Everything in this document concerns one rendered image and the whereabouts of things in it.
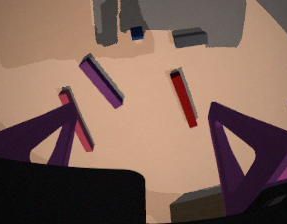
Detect purple rod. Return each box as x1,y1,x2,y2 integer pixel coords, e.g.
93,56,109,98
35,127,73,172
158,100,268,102
79,57,123,109

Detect small blue block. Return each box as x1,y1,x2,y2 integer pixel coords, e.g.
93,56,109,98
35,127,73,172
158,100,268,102
130,26,144,41

